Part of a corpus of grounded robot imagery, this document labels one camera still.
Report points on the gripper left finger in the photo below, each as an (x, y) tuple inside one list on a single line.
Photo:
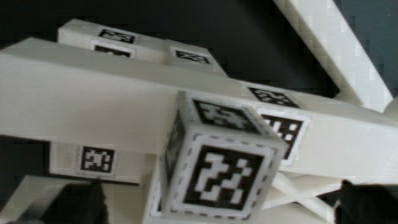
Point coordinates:
[(79, 207)]

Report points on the white chair leg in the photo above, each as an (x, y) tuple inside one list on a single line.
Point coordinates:
[(138, 46)]

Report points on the white chair back frame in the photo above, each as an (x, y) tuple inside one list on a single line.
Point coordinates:
[(90, 99)]

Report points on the white U-shaped fence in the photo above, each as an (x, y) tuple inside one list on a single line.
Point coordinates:
[(323, 28)]

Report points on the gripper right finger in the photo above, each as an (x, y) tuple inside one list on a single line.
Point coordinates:
[(369, 204)]

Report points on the white tagged block part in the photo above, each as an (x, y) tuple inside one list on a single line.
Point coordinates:
[(219, 162)]

